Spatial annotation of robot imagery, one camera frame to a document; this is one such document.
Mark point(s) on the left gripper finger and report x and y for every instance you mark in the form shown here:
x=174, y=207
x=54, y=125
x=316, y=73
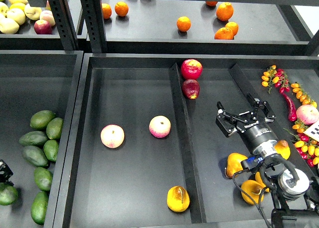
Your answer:
x=5, y=173

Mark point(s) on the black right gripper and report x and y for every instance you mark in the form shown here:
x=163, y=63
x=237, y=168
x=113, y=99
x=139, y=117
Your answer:
x=253, y=127

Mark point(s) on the dark green avocado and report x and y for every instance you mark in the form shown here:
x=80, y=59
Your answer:
x=8, y=194

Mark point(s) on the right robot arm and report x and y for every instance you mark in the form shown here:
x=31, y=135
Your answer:
x=285, y=200

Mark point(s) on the green avocado lower left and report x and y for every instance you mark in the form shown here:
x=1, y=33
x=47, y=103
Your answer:
x=35, y=156

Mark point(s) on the green avocado bottom left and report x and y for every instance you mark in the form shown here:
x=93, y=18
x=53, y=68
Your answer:
x=39, y=207

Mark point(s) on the green avocado top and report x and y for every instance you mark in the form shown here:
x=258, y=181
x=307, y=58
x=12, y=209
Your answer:
x=40, y=120

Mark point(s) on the yellow pear with stem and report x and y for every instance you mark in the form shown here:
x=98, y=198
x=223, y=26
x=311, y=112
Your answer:
x=259, y=180

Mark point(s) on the pale yellow pear front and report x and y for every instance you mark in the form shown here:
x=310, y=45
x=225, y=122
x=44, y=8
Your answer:
x=8, y=26

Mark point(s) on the red chili pepper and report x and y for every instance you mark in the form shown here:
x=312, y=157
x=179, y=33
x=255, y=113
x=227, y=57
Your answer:
x=292, y=116

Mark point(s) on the cherry tomato bunch upper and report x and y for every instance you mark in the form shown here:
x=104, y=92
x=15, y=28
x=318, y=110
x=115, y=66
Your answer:
x=275, y=77

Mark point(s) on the cherry tomato bunch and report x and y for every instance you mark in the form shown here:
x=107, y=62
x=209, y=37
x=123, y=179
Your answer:
x=275, y=77
x=307, y=147

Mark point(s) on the dark red apple lower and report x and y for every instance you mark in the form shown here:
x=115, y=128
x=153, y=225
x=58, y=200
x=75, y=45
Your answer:
x=190, y=88

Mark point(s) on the pink apple right bin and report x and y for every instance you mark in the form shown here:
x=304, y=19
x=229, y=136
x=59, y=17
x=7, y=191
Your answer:
x=308, y=114

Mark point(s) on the red apple upper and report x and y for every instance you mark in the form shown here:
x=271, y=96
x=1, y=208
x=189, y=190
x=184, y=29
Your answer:
x=191, y=69

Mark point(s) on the white checker marker card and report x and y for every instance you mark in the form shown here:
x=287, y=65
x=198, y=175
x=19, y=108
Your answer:
x=313, y=131

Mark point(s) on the cherry tomato bunch lower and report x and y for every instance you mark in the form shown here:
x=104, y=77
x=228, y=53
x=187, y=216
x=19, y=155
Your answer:
x=307, y=147

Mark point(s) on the front right orange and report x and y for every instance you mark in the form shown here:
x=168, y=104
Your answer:
x=224, y=33

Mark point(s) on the pink apple centre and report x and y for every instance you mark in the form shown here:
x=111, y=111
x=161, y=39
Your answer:
x=160, y=126

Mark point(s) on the pink apple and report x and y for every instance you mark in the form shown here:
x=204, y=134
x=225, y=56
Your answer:
x=160, y=126
x=112, y=136

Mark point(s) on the small right orange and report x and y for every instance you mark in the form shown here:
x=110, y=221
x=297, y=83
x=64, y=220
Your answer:
x=233, y=26

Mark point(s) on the black left bin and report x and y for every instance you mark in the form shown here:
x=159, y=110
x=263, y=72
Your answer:
x=31, y=81

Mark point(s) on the black bin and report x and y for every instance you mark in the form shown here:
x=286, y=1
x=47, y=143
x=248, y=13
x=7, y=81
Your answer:
x=31, y=81
x=126, y=187

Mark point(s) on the large orange on shelf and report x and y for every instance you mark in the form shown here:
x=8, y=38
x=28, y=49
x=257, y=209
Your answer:
x=225, y=11

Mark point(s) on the orange on shelf centre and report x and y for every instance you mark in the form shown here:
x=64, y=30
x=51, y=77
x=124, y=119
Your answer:
x=183, y=24

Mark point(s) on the pink apple left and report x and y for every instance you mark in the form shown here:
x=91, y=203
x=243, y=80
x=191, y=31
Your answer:
x=112, y=136

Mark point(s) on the orange at shelf back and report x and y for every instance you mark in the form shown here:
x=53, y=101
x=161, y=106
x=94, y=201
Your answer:
x=211, y=3

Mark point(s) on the black centre bin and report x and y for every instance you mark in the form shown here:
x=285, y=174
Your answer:
x=126, y=187

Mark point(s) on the red apple on shelf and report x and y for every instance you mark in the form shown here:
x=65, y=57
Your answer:
x=42, y=27

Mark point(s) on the pale yellow apple shelf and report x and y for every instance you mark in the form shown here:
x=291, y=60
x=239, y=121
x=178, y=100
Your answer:
x=31, y=12

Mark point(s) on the orange on shelf left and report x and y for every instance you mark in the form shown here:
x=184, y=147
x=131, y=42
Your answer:
x=121, y=8

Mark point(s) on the orange at shelf post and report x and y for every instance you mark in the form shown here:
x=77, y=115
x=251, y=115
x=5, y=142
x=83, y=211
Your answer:
x=106, y=11

